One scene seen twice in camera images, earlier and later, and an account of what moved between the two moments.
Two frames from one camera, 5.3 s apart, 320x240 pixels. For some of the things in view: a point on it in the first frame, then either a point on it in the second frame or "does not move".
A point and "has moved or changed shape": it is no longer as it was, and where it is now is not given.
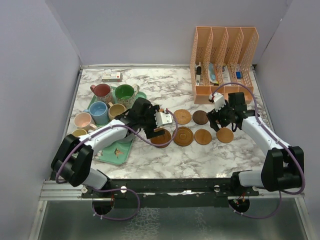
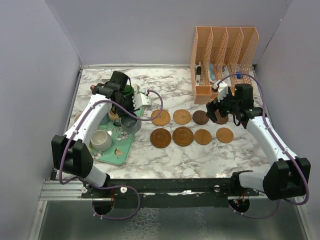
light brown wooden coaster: [224, 135] does not move
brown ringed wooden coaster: [163, 139] does not move
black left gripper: [151, 112] to [129, 111]
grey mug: [128, 139] has moved or changed shape
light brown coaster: [202, 136] does not move
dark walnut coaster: [200, 117] does not move
